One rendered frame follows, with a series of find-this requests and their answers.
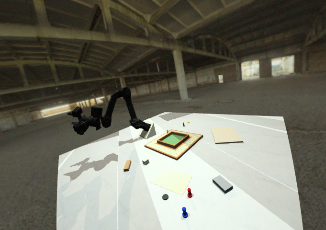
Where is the dark grey round disc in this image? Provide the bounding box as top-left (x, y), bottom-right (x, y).
top-left (162, 194), bottom-right (169, 200)

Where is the white die with black pips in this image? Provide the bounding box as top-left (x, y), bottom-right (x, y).
top-left (142, 158), bottom-right (149, 165)

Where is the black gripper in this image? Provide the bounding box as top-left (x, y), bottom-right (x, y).
top-left (67, 106), bottom-right (91, 128)

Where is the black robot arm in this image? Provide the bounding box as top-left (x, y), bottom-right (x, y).
top-left (73, 87), bottom-right (151, 135)

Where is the blue pawn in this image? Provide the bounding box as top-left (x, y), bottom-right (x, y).
top-left (182, 207), bottom-right (188, 218)

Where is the red pawn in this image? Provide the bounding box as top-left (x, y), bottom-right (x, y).
top-left (187, 188), bottom-right (192, 198)

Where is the tan rectangular block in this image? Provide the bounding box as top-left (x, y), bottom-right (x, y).
top-left (124, 160), bottom-right (131, 172)

